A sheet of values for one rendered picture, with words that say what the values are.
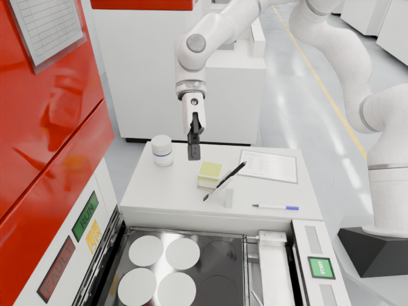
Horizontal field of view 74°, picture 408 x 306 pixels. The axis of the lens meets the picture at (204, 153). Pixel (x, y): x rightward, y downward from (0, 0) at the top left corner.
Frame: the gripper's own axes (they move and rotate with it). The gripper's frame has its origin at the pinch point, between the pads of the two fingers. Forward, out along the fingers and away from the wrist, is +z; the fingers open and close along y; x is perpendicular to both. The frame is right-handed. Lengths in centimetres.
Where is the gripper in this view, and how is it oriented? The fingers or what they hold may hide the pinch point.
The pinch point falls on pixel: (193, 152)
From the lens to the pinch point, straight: 71.0
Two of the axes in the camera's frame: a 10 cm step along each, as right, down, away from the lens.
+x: -9.8, 0.3, -1.9
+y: -1.8, 1.3, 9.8
